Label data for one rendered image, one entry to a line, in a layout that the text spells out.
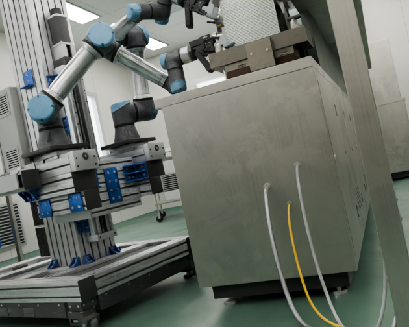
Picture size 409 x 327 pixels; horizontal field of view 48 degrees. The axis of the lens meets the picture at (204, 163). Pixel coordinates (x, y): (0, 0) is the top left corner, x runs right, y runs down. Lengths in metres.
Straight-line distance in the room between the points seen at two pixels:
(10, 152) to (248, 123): 1.44
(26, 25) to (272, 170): 1.54
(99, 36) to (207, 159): 0.75
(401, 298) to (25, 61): 2.13
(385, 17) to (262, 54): 5.97
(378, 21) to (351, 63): 6.51
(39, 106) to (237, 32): 0.92
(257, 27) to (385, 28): 5.70
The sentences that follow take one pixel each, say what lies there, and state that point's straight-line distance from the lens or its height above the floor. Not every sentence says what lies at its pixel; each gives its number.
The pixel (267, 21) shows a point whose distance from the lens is 2.09.
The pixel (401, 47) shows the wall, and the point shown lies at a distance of 7.66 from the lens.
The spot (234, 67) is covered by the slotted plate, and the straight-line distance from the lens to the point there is 1.90.
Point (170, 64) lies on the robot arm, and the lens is 2.18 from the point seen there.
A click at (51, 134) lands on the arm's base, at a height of 0.88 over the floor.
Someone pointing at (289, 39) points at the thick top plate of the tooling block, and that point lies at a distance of 1.85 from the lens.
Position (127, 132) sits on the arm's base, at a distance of 2.57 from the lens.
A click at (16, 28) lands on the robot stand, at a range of 2.74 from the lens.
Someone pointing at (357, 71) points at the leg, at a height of 0.73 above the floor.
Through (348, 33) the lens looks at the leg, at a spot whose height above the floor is 0.83.
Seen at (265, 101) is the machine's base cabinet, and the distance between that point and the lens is 1.78.
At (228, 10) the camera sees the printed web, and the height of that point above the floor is 1.25.
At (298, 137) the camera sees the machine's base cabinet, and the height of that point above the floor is 0.62.
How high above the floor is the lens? 0.56
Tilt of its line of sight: 1 degrees up
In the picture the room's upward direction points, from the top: 12 degrees counter-clockwise
